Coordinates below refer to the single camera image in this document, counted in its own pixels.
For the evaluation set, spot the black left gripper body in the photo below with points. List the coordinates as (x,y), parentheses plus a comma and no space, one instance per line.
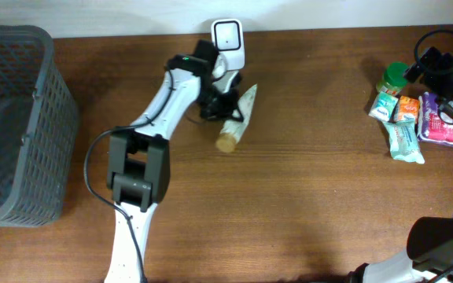
(228,101)

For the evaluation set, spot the white Pantene tube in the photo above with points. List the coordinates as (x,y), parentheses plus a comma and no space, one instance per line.
(233,129)

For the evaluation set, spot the green lid glass jar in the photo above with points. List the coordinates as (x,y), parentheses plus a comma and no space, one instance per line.
(392,80)

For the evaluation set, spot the red purple pad package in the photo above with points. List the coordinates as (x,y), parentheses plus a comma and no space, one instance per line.
(432,128)

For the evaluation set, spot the orange tissue pack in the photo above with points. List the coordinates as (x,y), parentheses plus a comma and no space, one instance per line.
(407,108)

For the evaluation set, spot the teal tissue pack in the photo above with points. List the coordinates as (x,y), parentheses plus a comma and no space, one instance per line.
(383,107)

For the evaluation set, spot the mint green wipes pack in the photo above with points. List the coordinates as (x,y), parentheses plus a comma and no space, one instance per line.
(403,142)

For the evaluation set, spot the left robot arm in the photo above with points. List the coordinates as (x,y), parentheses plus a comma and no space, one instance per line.
(139,154)

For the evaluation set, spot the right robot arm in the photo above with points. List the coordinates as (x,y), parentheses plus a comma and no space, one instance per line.
(428,256)

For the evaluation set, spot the white barcode scanner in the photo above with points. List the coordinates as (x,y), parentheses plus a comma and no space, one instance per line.
(228,38)

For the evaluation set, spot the grey plastic basket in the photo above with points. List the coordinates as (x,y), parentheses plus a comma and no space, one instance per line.
(39,121)

